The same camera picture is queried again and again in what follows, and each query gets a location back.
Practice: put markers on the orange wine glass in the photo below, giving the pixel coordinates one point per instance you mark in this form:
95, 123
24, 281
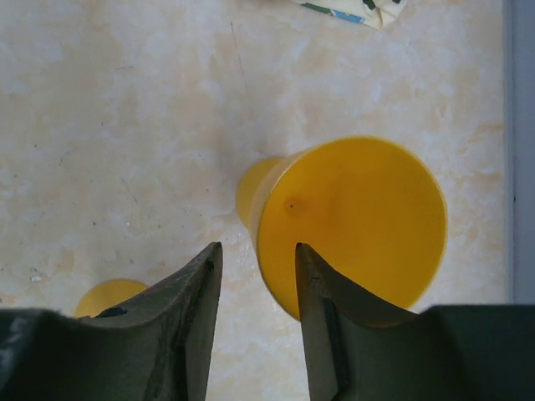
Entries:
369, 207
106, 295

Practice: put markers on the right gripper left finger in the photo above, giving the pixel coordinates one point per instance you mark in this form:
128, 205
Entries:
154, 346

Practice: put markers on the yellow patterned cloth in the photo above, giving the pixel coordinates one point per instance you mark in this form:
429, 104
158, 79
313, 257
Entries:
376, 14

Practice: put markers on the orange wine glass middle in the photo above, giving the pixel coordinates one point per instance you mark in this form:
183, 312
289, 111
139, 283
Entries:
106, 295

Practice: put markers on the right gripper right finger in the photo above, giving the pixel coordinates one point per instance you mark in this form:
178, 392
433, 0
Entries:
358, 346

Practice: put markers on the orange wine glass right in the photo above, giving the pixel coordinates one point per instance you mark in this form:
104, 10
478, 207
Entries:
369, 207

